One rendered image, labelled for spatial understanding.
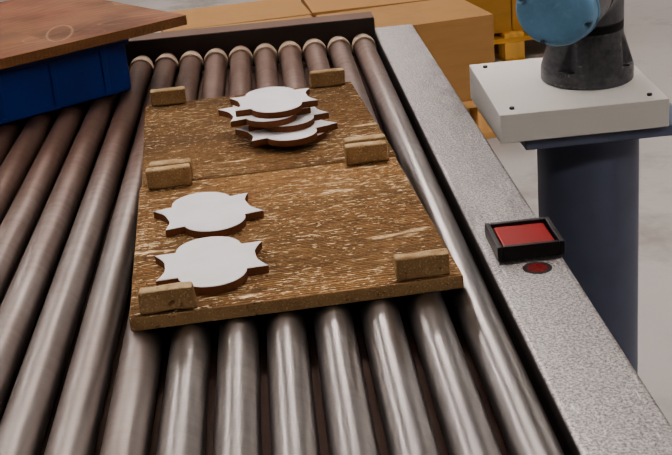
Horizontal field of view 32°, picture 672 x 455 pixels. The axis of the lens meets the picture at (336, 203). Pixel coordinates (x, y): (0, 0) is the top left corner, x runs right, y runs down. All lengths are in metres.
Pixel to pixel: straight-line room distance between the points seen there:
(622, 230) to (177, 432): 1.15
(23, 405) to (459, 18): 3.58
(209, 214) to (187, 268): 0.16
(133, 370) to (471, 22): 3.53
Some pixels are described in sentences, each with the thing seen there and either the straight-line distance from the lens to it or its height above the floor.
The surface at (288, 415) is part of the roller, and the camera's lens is 1.06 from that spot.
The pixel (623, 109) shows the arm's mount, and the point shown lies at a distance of 1.90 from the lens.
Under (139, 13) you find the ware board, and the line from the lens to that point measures 2.25.
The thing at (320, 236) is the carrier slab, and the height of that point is 0.94.
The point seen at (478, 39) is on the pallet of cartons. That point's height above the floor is 0.39.
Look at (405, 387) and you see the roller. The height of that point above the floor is 0.92.
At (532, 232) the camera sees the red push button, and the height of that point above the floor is 0.93.
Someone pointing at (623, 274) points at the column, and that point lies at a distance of 2.08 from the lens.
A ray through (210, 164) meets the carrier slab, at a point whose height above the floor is 0.94.
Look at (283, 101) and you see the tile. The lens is 1.75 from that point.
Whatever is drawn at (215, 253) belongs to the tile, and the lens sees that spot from 1.34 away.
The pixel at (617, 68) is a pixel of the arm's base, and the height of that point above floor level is 0.95.
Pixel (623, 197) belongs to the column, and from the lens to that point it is 2.03.
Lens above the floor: 1.46
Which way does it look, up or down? 21 degrees down
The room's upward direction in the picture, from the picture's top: 5 degrees counter-clockwise
